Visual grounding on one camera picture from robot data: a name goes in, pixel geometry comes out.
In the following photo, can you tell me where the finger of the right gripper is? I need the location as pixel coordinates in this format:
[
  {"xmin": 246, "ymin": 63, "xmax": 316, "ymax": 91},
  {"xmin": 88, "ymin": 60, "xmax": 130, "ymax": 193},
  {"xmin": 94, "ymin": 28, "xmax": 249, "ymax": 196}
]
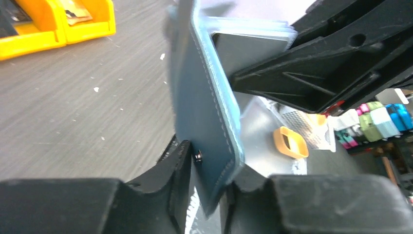
[{"xmin": 229, "ymin": 0, "xmax": 413, "ymax": 114}]

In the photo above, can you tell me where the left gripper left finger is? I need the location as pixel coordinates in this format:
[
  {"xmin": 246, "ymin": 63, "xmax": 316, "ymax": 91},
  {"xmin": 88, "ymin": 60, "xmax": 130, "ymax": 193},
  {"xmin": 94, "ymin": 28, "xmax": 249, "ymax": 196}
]
[{"xmin": 0, "ymin": 140, "xmax": 192, "ymax": 234}]

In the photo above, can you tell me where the orange plastic cup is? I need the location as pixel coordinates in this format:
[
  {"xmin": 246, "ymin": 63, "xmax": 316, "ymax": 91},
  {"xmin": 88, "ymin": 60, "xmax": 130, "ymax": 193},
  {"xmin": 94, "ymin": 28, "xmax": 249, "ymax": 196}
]
[{"xmin": 273, "ymin": 126, "xmax": 309, "ymax": 159}]

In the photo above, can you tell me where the dark credit card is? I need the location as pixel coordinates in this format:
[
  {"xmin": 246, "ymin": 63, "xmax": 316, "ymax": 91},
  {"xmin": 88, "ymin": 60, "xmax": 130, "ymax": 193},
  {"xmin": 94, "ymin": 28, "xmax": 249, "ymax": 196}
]
[{"xmin": 212, "ymin": 31, "xmax": 297, "ymax": 78}]

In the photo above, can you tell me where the white perforated basket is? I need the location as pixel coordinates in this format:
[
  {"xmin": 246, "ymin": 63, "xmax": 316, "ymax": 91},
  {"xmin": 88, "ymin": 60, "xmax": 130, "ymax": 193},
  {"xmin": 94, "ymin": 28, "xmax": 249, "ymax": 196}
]
[{"xmin": 276, "ymin": 103, "xmax": 336, "ymax": 153}]

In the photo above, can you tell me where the tan cards stack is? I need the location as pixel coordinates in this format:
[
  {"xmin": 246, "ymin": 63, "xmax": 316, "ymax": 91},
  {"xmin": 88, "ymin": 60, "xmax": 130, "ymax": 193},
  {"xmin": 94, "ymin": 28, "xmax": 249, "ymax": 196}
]
[{"xmin": 60, "ymin": 0, "xmax": 93, "ymax": 26}]

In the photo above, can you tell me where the black cards stack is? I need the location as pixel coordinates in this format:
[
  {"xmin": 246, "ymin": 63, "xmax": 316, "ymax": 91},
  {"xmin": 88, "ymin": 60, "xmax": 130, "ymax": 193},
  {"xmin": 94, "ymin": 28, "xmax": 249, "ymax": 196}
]
[{"xmin": 0, "ymin": 0, "xmax": 33, "ymax": 38}]

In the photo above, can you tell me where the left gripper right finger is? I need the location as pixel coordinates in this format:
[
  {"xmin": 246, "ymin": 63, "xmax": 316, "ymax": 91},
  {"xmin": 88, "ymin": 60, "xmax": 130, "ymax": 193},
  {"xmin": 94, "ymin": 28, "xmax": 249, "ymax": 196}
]
[{"xmin": 220, "ymin": 166, "xmax": 413, "ymax": 234}]

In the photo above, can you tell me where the blue card holder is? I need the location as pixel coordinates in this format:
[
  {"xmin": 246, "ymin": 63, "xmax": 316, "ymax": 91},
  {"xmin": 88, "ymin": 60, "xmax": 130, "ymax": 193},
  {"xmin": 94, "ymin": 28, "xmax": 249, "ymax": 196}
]
[{"xmin": 165, "ymin": 0, "xmax": 297, "ymax": 216}]

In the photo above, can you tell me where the yellow three-compartment bin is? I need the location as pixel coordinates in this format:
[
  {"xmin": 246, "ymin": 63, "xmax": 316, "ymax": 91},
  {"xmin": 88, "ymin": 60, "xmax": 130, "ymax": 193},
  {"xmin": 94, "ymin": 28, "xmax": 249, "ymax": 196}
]
[{"xmin": 0, "ymin": 0, "xmax": 116, "ymax": 60}]

